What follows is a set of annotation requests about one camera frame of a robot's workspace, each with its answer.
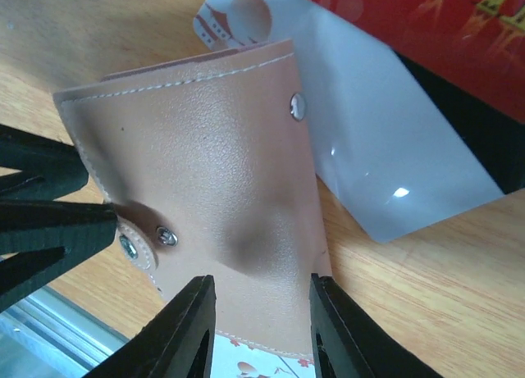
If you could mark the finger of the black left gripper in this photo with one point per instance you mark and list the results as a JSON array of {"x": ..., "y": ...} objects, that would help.
[
  {"x": 43, "y": 169},
  {"x": 43, "y": 240}
]

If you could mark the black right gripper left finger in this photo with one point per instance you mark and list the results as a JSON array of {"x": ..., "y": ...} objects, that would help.
[{"x": 178, "y": 342}]

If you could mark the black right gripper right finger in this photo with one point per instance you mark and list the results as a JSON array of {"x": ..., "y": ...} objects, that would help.
[{"x": 347, "y": 342}]

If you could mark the pink leather card holder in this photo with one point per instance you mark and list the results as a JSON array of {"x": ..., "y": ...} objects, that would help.
[{"x": 208, "y": 165}]

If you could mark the white card pile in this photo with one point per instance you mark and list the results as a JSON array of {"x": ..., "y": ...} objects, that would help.
[{"x": 233, "y": 357}]

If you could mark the white VIP card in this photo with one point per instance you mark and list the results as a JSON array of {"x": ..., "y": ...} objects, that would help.
[{"x": 400, "y": 147}]

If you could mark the red VIP card near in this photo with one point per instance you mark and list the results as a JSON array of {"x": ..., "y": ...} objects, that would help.
[{"x": 477, "y": 45}]

